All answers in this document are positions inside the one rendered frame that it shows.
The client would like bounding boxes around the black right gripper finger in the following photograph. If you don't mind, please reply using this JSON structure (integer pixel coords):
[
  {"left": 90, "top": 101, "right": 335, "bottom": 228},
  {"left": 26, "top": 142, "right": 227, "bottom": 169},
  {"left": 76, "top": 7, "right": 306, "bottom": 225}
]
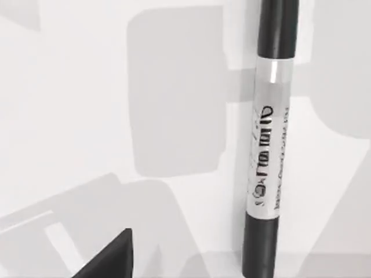
[{"left": 68, "top": 228, "right": 134, "bottom": 278}]

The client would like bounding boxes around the black and white marker pen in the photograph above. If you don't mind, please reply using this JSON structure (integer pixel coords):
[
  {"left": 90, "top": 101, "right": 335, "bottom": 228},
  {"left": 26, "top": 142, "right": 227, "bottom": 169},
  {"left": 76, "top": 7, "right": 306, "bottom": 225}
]
[{"left": 242, "top": 0, "right": 299, "bottom": 278}]

